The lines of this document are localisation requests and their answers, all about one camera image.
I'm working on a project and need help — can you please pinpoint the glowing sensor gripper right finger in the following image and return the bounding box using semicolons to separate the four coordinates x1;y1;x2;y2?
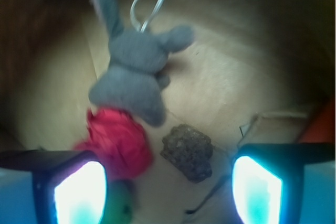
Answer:
232;143;335;223

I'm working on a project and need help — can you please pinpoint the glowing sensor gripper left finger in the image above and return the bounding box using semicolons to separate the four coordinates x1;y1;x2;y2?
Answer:
1;150;107;223

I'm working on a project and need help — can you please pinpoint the brown rough rock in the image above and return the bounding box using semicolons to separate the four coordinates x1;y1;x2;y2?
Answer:
160;124;213;183

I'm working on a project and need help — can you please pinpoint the orange toy carrot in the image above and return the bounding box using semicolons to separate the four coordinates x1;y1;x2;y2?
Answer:
298;97;335;144

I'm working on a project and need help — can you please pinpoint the red crumpled paper rose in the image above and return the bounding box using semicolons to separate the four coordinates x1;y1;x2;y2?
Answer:
73;108;153;181

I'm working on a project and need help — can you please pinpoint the grey plush bunny toy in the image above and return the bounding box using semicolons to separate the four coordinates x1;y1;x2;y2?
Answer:
88;0;195;127

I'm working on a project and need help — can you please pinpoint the brown paper bag tray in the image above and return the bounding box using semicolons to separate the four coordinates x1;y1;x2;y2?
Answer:
1;0;335;223

